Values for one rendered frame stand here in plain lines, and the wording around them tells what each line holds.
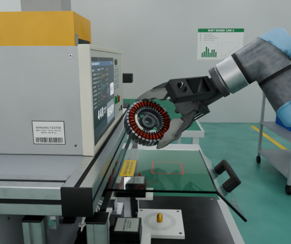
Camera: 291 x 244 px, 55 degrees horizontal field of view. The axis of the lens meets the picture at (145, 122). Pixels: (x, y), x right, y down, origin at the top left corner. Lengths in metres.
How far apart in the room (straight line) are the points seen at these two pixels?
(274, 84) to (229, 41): 5.47
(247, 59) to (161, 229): 0.57
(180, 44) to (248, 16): 1.40
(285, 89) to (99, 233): 0.43
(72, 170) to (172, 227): 0.53
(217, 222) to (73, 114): 0.65
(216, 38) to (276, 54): 5.42
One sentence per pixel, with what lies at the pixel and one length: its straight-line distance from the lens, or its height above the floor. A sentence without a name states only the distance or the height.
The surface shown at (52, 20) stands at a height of 1.83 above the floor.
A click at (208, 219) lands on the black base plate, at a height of 0.77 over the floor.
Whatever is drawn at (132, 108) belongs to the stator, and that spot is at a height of 1.18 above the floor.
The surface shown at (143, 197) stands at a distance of 0.89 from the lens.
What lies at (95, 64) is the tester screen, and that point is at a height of 1.28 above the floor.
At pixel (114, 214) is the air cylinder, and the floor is 0.82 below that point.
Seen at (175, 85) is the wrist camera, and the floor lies 1.24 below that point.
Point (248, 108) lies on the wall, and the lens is 6.27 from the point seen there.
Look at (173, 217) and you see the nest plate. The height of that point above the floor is 0.78.
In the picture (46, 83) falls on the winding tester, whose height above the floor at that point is 1.25.
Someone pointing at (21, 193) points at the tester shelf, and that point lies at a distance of 0.45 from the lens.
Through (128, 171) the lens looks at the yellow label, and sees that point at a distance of 0.60.
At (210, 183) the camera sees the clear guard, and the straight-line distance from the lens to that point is 0.56.
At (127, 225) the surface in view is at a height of 0.92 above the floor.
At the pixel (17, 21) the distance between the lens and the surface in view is 4.55.
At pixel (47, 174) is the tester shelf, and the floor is 1.11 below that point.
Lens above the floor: 1.29
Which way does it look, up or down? 12 degrees down
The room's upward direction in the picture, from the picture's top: straight up
